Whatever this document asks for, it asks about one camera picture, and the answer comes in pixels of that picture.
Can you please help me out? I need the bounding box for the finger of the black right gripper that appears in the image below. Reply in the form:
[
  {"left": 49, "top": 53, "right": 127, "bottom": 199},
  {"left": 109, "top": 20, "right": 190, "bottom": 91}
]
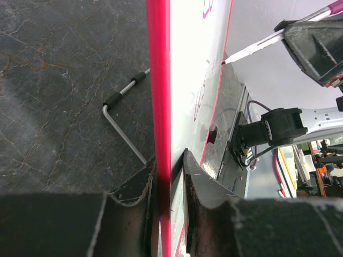
[
  {"left": 282, "top": 13, "right": 342, "bottom": 87},
  {"left": 274, "top": 20, "right": 316, "bottom": 31}
]

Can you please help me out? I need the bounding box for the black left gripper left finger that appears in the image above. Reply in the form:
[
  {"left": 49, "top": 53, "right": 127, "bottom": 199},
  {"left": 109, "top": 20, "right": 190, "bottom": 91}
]
[{"left": 1, "top": 158, "right": 159, "bottom": 256}]

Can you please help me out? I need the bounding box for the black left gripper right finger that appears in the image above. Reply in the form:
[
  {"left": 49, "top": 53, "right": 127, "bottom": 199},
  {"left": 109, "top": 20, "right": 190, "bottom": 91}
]
[{"left": 183, "top": 150, "right": 342, "bottom": 256}]

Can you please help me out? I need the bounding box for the white marker purple cap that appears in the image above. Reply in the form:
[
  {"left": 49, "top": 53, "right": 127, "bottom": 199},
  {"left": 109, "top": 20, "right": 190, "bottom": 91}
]
[{"left": 221, "top": 0, "right": 342, "bottom": 65}]

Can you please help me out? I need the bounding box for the pink framed whiteboard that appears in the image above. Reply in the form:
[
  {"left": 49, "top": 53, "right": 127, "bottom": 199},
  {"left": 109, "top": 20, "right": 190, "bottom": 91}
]
[{"left": 101, "top": 0, "right": 234, "bottom": 257}]

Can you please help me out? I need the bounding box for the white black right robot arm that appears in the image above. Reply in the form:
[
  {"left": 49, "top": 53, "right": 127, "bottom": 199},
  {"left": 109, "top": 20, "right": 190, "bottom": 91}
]
[{"left": 234, "top": 8, "right": 342, "bottom": 149}]

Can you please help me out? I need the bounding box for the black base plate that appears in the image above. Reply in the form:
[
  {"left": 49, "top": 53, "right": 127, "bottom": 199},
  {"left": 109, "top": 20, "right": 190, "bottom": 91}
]
[{"left": 217, "top": 111, "right": 251, "bottom": 198}]

